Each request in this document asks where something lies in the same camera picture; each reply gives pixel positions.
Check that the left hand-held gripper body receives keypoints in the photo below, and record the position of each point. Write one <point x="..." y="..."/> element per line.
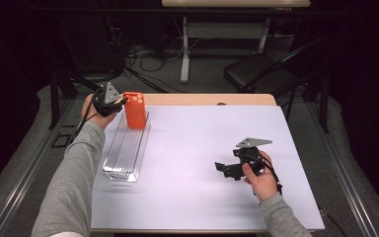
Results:
<point x="107" y="97"/>

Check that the white-legged desk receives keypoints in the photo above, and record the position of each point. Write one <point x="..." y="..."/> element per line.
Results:
<point x="185" y="49"/>

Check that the black folding chair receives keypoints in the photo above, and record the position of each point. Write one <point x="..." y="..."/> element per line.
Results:
<point x="256" y="70"/>

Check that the black metal stand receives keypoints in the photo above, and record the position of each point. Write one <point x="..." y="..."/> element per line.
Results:
<point x="324" y="105"/>
<point x="54" y="98"/>

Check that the grey metal floor rail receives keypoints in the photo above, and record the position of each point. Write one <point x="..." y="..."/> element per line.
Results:
<point x="345" y="177"/>
<point x="23" y="177"/>

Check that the orange phone case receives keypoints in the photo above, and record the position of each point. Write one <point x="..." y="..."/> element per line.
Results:
<point x="135" y="113"/>

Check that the clear plastic rack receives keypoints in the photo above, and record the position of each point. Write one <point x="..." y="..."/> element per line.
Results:
<point x="126" y="154"/>

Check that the person's right hand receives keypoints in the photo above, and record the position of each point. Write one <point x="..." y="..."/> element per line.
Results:
<point x="261" y="182"/>

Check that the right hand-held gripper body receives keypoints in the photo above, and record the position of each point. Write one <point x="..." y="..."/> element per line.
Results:
<point x="250" y="153"/>

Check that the person's left hand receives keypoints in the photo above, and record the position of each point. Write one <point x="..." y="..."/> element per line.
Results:
<point x="98" y="118"/>

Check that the white table mat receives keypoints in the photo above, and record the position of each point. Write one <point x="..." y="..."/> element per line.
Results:
<point x="194" y="197"/>

